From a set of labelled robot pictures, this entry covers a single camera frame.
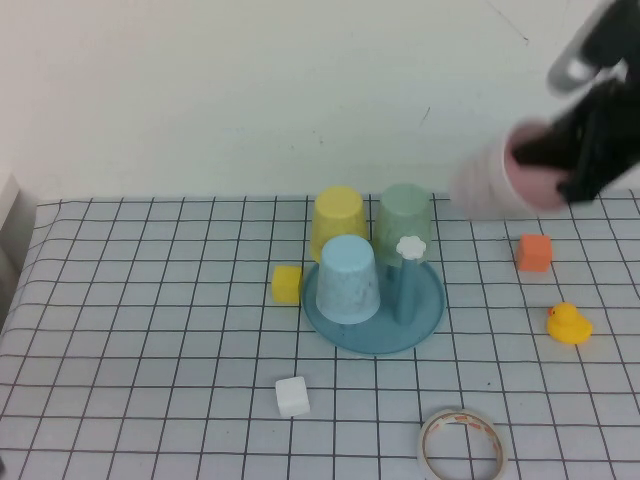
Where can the yellow rubber duck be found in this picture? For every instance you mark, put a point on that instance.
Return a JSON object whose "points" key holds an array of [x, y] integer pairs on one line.
{"points": [[569, 327]]}

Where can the yellow plastic cup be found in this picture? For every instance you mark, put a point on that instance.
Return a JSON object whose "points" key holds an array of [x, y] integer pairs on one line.
{"points": [[337, 215]]}

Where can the grid pattern tablecloth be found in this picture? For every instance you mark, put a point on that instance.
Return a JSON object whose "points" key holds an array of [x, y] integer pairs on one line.
{"points": [[200, 350]]}

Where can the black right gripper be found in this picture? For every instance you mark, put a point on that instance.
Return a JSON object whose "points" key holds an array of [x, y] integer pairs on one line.
{"points": [[600, 130]]}

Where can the pale green plastic cup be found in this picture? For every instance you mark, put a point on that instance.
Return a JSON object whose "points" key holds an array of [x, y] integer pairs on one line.
{"points": [[400, 215]]}

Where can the light blue plastic cup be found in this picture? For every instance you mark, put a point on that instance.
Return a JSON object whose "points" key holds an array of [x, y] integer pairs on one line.
{"points": [[347, 280]]}

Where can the pink marbled plastic cup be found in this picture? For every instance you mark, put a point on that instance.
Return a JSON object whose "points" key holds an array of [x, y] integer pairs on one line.
{"points": [[480, 185]]}

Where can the white furniture edge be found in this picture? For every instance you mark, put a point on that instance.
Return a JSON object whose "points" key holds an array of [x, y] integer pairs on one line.
{"points": [[7, 200]]}

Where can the yellow foam cube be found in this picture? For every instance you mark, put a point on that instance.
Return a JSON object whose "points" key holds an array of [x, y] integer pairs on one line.
{"points": [[286, 285]]}

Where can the blue cup stand tray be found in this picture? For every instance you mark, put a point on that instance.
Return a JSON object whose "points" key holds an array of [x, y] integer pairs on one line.
{"points": [[380, 340]]}

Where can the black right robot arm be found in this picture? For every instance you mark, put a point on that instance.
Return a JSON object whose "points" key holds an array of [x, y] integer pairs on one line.
{"points": [[605, 35]]}

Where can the white foam cube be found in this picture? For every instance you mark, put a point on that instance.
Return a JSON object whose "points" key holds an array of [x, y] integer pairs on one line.
{"points": [[292, 397]]}

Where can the orange foam cube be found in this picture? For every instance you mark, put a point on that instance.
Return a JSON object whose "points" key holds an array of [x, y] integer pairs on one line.
{"points": [[534, 254]]}

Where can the clear adhesive tape roll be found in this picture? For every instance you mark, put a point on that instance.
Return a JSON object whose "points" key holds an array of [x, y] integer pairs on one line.
{"points": [[462, 415]]}

